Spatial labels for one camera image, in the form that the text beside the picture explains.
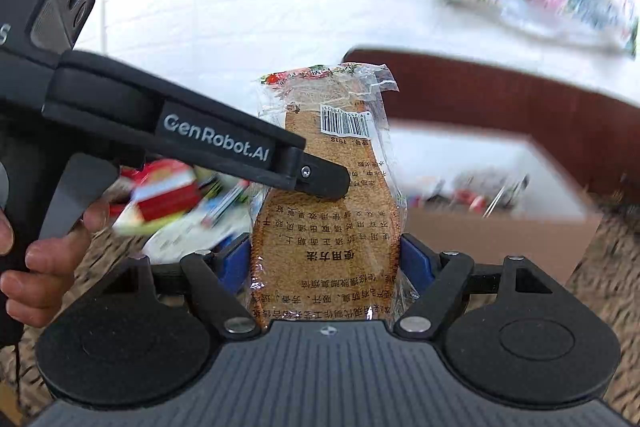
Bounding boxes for dark red wooden headboard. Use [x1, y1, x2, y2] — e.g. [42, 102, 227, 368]
[344, 48, 639, 204]

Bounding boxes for red gift box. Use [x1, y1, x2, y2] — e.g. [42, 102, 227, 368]
[120, 158, 202, 222]

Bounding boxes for cardboard box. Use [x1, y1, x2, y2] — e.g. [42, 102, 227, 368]
[390, 119, 602, 283]

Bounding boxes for person's left hand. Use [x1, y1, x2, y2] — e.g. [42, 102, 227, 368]
[1, 198, 110, 329]

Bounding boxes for brown insole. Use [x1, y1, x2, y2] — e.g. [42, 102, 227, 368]
[250, 63, 407, 327]

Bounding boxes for green white flat box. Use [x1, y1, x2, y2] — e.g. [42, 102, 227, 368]
[112, 200, 212, 238]

